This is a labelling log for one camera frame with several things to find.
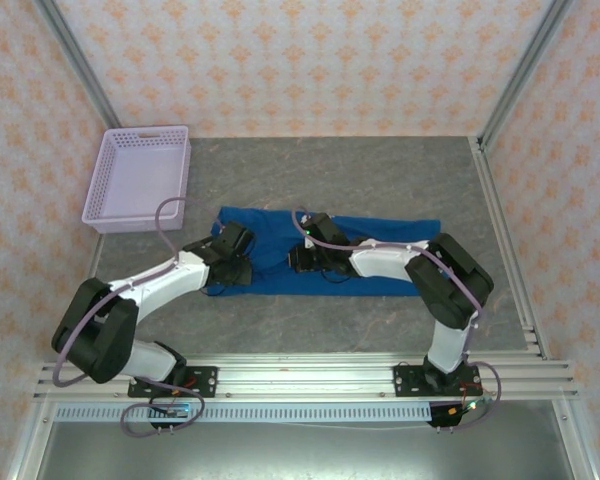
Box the blue t-shirt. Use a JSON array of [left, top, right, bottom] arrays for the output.
[[202, 205, 442, 299]]

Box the lavender perforated plastic basket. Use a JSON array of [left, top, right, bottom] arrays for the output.
[[81, 124, 191, 235]]

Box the small circuit board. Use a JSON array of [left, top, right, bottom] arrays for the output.
[[448, 397, 492, 417], [152, 401, 190, 420]]

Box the grey metal panel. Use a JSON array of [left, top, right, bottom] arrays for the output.
[[34, 419, 576, 480]]

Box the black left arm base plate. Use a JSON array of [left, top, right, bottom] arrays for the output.
[[127, 365, 219, 399]]

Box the aluminium side rail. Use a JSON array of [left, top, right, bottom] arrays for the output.
[[77, 234, 106, 296], [472, 137, 551, 361]]

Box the aluminium mounting rail beam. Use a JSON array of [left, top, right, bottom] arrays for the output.
[[32, 352, 579, 401]]

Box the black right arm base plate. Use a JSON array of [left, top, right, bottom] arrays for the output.
[[392, 363, 483, 399]]

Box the white slotted cable duct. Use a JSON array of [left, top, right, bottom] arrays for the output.
[[53, 403, 434, 424]]

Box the aluminium frame post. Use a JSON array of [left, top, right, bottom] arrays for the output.
[[479, 0, 579, 146], [32, 0, 124, 129]]

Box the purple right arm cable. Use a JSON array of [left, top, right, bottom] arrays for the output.
[[291, 207, 505, 434]]

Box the aluminium lower frame rail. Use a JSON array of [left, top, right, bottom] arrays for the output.
[[4, 399, 61, 480], [549, 399, 600, 480]]

